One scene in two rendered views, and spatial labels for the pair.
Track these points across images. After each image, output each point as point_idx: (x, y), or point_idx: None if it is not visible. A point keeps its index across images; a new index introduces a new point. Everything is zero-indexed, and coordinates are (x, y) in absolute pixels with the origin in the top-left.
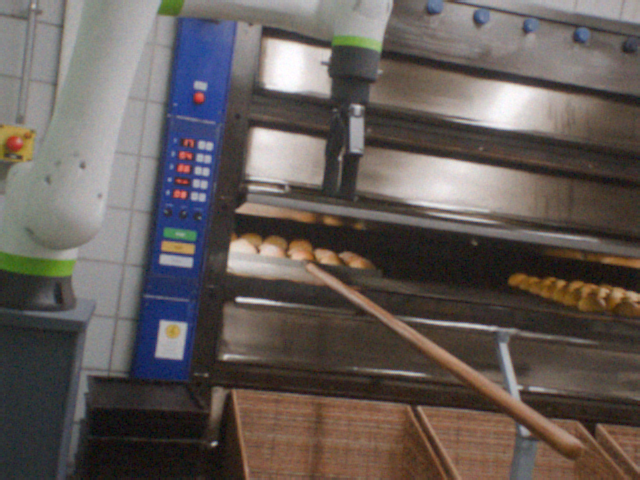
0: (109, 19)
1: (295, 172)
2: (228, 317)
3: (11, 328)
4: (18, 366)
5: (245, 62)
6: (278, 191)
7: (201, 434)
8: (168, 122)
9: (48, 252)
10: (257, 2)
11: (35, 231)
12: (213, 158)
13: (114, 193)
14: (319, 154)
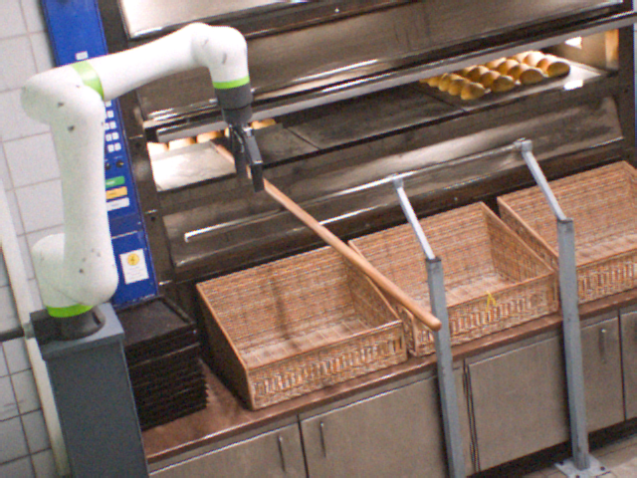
0: (82, 163)
1: (186, 95)
2: (172, 229)
3: (79, 353)
4: (92, 371)
5: (110, 17)
6: (181, 125)
7: (194, 339)
8: None
9: None
10: (150, 73)
11: (84, 302)
12: (114, 112)
13: (43, 169)
14: (201, 70)
